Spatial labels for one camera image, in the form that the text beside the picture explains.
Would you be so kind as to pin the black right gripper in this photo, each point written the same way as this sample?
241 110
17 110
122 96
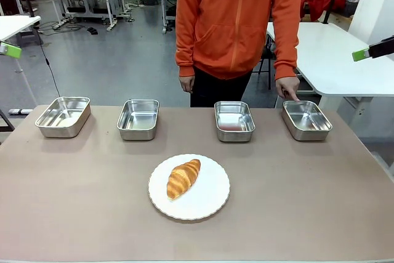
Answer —
383 46

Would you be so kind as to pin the small white table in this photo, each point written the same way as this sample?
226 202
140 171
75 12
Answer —
15 26

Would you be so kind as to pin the orange hoodie torso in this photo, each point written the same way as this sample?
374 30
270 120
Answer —
227 19

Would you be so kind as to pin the rectangular steel container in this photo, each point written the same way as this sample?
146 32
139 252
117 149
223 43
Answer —
306 118
138 118
234 119
63 115

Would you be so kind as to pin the grey power strip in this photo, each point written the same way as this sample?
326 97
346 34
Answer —
20 111

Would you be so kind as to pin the person's right hand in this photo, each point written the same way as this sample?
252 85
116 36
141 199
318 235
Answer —
186 84

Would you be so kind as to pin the person's right forearm orange sleeve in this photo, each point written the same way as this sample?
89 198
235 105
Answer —
185 50

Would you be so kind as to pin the golden brown croissant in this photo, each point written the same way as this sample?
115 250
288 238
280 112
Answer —
182 179

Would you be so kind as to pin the black folding chair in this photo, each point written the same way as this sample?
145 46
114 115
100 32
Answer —
267 63

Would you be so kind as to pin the black trousers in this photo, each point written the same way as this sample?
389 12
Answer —
218 90

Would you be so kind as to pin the person's left forearm orange sleeve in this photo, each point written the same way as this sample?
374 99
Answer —
286 50

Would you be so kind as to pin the large white table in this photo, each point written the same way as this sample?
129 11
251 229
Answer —
335 56

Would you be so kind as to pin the white scalloped plate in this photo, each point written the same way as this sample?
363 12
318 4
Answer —
209 195

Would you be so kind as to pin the white partition panel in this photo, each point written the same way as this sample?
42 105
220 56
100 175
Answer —
374 1

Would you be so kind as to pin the black foot pedal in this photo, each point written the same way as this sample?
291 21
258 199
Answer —
92 30

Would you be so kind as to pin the person's left hand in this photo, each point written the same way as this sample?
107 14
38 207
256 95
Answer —
286 86

